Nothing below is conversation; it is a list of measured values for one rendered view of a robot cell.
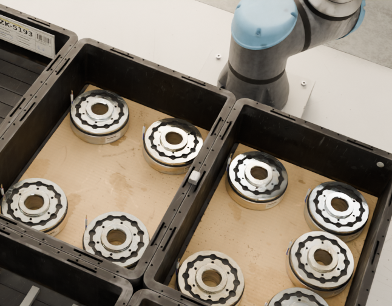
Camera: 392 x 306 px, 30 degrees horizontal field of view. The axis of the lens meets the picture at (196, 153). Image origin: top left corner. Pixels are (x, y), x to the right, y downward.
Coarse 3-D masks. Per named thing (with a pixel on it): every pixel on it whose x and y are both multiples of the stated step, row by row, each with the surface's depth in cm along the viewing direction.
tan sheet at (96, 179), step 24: (144, 120) 132; (48, 144) 126; (72, 144) 126; (96, 144) 127; (120, 144) 128; (48, 168) 123; (72, 168) 123; (96, 168) 124; (120, 168) 124; (144, 168) 125; (72, 192) 120; (96, 192) 121; (120, 192) 121; (144, 192) 122; (168, 192) 122; (72, 216) 118; (96, 216) 118; (144, 216) 119; (72, 240) 115
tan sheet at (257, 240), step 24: (240, 144) 131; (288, 168) 129; (216, 192) 124; (288, 192) 125; (360, 192) 127; (216, 216) 121; (240, 216) 121; (264, 216) 122; (288, 216) 122; (192, 240) 117; (216, 240) 118; (240, 240) 118; (264, 240) 119; (288, 240) 119; (360, 240) 121; (240, 264) 116; (264, 264) 116; (264, 288) 113
